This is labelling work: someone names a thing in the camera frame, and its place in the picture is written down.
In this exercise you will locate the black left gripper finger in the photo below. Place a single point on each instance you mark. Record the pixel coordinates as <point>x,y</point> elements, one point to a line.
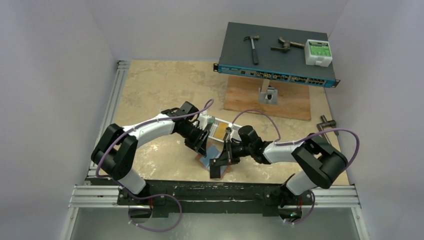
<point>201,145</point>
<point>192,143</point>

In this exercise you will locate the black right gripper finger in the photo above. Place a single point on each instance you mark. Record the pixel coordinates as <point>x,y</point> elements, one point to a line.
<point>227,152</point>
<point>218,162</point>

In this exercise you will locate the grey metal stand bracket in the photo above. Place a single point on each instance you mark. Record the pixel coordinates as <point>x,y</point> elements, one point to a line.
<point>267,94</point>

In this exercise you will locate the aluminium frame rails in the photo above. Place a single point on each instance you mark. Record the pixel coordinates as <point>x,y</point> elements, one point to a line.
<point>104,193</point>

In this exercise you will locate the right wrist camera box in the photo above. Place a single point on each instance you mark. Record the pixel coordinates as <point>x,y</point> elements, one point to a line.
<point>228,132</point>

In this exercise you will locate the gold magnetic stripe card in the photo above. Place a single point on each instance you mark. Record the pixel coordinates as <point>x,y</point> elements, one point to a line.
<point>220,131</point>

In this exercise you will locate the white plastic basket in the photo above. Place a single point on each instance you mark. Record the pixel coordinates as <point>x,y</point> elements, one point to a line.
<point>211,129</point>

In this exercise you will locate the tan leather card holder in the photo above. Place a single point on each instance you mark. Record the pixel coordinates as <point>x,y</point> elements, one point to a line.
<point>212,152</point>

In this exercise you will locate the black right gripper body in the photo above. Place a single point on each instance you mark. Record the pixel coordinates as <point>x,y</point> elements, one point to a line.
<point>227,151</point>

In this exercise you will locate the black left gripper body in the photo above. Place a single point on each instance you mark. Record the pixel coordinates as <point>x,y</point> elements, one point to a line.
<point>189,131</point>

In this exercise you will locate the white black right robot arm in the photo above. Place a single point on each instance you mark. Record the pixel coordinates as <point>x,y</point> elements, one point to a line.
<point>320,162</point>

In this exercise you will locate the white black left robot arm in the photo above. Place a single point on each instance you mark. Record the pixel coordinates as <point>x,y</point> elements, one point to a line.
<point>115,151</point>

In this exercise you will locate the metal crank handle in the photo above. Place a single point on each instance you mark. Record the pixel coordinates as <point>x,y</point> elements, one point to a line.
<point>325,123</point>

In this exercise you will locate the small hammer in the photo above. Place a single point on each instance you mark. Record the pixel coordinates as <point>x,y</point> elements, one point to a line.
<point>252,39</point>

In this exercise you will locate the plywood board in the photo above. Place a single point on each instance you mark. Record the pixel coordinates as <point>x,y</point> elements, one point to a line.
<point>293,99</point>

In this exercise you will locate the white green electrical box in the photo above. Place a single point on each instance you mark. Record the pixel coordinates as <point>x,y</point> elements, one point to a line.
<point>317,53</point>

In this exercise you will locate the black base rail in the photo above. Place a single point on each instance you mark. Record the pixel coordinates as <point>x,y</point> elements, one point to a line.
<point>165,196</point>

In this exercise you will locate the blue network switch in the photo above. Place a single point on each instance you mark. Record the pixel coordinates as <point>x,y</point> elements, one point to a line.
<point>289,67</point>

